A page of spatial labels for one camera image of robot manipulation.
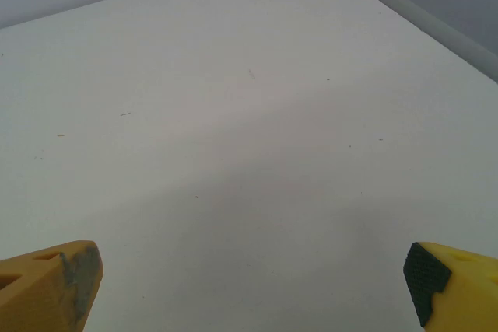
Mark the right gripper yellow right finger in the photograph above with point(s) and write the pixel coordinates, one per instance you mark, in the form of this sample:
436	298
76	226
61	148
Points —
467	293

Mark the aluminium table side rail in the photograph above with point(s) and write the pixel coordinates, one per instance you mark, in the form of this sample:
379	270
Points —
428	24

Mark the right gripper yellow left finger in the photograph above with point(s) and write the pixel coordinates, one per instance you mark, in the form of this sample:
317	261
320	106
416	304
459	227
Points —
35	297

